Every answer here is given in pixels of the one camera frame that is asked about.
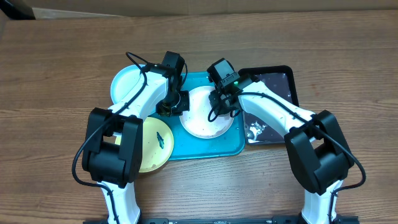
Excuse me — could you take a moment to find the light blue plate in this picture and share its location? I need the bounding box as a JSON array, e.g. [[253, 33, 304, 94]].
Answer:
[[110, 65, 141, 104]]

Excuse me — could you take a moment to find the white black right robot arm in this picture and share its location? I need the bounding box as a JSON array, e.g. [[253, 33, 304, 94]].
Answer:
[[210, 74, 355, 223]]

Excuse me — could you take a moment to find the white plate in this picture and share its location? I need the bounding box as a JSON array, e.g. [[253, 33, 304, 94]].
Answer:
[[180, 86, 234, 139]]

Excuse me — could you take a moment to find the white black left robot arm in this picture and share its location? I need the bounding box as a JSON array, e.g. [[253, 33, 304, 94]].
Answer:
[[72, 62, 189, 223]]

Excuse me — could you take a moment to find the brown cardboard backdrop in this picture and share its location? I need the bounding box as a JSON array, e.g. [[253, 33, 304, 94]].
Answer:
[[0, 0, 398, 21]]

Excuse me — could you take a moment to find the yellow plate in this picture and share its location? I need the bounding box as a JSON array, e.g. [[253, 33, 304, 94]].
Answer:
[[114, 116, 175, 174]]

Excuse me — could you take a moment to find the black plastic tray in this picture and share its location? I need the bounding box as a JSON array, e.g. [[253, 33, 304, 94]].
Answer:
[[238, 65, 299, 145]]

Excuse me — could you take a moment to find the teal plastic tray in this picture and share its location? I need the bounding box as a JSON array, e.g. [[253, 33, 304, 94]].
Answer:
[[150, 71, 246, 161]]

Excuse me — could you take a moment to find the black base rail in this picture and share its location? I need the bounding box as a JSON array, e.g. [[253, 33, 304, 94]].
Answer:
[[83, 215, 360, 224]]

